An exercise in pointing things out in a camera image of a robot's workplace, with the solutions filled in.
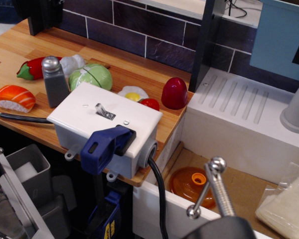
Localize fried egg toy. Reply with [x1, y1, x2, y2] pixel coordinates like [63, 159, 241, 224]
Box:
[118, 86, 149, 102]

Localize dark red egg toy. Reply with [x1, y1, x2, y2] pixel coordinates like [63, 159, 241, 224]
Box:
[161, 77, 187, 110]

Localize blue bar clamp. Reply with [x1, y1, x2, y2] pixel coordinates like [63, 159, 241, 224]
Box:
[80, 125, 136, 239]

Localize green cabbage toy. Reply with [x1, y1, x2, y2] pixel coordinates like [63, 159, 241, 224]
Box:
[68, 63, 113, 91]

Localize orange plastic lid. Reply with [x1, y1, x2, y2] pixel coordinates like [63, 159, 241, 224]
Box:
[169, 167, 207, 203]

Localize white dish drying rack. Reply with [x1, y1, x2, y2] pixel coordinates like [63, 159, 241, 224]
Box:
[181, 68, 299, 184]

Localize grey salt shaker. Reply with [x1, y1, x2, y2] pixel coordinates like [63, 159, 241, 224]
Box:
[41, 56, 70, 108]

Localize red chili pepper toy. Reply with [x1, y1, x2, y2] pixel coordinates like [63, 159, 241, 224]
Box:
[16, 56, 63, 81]

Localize grey open bin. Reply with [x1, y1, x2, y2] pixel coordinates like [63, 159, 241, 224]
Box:
[6, 144, 53, 207]

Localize salmon sushi toy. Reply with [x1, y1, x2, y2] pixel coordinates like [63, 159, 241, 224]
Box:
[0, 85, 36, 113]

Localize light blue cabinet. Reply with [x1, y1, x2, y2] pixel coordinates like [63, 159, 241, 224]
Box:
[250, 0, 299, 81]

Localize clear bag of rice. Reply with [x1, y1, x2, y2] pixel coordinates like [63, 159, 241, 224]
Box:
[255, 163, 299, 239]

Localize thick black power cable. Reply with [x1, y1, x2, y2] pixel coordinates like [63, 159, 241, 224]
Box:
[147, 157, 169, 239]

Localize white electrical switch box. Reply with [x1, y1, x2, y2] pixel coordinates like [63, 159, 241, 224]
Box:
[47, 82, 162, 180]

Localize dark grey vertical post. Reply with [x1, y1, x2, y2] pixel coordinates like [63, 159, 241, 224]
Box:
[188, 0, 226, 92]

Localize chrome faucet handle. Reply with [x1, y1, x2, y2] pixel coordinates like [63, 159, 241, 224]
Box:
[186, 156, 236, 220]

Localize black cables behind shelf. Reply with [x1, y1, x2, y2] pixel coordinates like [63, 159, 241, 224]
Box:
[224, 0, 248, 18]

